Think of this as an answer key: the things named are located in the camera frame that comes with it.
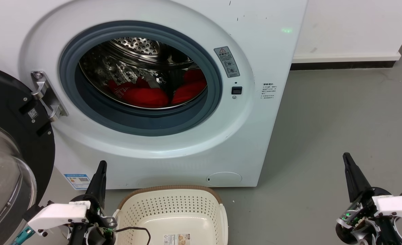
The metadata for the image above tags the red garment with white stripes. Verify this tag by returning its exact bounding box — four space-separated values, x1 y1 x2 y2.
106 69 208 109

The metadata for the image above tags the printed product label sticker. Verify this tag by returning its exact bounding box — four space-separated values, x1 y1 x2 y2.
163 233 192 245

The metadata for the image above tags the cream perforated laundry basket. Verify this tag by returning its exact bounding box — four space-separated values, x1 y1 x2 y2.
113 185 228 245

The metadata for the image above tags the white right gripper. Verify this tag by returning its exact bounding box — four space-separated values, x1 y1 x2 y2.
339 152 402 226

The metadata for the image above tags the thin black cable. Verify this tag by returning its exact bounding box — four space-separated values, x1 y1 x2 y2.
114 226 152 245

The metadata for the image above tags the white front-load washing machine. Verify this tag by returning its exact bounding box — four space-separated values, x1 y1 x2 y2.
0 0 308 190

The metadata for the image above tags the stainless steel washing machine drum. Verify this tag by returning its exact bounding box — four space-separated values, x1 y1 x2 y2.
79 37 208 110

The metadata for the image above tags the blue and white energy label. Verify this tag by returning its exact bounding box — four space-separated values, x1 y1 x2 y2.
64 174 92 190

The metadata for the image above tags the grey rubber door gasket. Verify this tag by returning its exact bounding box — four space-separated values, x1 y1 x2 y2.
59 20 223 137

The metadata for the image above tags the round white filter cover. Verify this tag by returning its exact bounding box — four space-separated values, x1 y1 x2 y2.
207 171 243 187

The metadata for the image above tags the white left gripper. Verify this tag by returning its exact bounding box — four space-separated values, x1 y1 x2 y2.
27 161 117 236

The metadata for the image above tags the teal cable connector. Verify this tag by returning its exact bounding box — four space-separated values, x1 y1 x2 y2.
12 226 34 245

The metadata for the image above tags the small printed text sticker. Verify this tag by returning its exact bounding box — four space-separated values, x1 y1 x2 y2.
261 82 278 100

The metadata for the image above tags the silver metal door hinge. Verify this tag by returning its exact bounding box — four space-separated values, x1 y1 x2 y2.
31 71 68 122

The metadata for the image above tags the white and black baseboard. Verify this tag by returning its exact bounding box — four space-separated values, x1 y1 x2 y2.
291 51 401 71

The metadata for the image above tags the black round washer door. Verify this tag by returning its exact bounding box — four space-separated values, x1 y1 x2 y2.
0 65 57 245

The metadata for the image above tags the grey warning sticker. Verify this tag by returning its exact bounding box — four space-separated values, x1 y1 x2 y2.
214 46 240 78

